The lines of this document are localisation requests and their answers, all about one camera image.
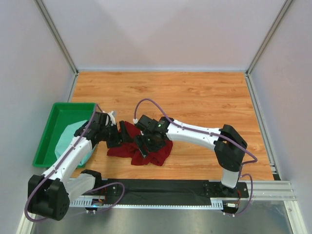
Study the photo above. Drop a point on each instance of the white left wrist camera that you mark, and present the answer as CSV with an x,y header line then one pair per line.
x,y
112,115

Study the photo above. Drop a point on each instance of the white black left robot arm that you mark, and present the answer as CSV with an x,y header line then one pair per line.
x,y
50,194

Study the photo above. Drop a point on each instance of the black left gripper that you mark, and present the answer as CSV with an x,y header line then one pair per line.
x,y
117,141

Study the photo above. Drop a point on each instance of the dark red t-shirt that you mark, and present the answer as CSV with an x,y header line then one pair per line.
x,y
130,150

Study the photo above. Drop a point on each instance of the left aluminium corner post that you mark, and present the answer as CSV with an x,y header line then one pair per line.
x,y
56,35

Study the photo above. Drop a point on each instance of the green plastic tray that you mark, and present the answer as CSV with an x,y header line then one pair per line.
x,y
61,116

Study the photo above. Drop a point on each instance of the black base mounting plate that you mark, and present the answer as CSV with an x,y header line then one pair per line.
x,y
177,191

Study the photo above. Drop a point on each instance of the aluminium corner post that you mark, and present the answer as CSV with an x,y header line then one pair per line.
x,y
56,35
271,32

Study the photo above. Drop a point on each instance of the right aluminium corner post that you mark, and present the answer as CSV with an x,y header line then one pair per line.
x,y
271,32

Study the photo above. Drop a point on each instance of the aluminium frame rail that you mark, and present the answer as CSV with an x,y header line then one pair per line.
x,y
273,190

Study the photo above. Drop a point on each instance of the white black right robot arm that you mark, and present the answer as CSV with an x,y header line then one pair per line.
x,y
226,143

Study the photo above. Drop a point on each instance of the slotted white cable duct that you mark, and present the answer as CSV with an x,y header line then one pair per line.
x,y
96,203

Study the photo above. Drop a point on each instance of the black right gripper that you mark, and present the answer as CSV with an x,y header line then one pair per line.
x,y
140,140

